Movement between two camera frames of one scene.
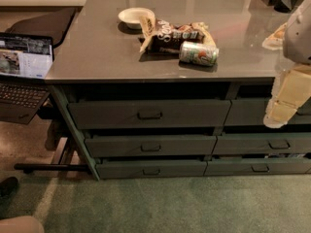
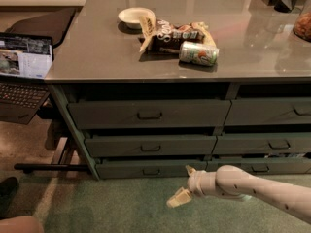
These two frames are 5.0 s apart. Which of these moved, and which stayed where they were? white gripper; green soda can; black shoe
Moved: white gripper
Stayed: green soda can; black shoe
